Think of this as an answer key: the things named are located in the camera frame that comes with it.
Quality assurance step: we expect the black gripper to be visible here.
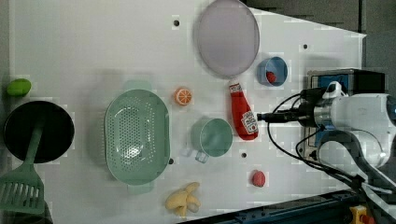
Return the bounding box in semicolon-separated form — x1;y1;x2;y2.
257;88;326;127

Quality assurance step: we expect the red ketchup bottle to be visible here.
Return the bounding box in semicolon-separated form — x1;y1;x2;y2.
229;81;259;141

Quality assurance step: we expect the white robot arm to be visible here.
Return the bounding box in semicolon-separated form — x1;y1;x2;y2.
257;81;396;219

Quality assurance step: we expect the green oval strainer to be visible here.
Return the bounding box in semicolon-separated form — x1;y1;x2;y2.
105;80;170;195

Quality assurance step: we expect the red strawberry toy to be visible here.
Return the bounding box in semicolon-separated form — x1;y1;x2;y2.
266;72;276;83

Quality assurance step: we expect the blue bowl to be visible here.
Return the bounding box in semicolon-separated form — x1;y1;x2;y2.
256;57;288;87

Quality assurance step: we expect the pink round fruit toy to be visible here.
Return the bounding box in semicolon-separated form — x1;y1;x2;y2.
251;171;266;188

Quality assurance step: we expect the green mug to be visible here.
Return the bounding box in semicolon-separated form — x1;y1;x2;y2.
191;117;233;163

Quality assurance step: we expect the grey round plate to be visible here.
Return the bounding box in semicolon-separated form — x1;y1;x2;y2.
196;0;260;77

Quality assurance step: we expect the orange slice toy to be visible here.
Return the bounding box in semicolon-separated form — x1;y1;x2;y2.
174;88;192;106

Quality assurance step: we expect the yellow banana toy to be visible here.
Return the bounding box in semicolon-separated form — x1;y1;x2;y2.
165;182;201;218

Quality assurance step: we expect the black utensil holder cup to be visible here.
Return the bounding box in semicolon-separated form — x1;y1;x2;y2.
3;100;76;164

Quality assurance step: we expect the green lime toy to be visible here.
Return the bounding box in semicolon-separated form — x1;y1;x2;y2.
7;78;32;97

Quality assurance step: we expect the green slotted spatula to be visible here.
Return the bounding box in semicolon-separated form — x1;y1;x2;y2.
0;125;45;215

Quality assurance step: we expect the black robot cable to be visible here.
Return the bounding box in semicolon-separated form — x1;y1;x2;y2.
266;92;362;188

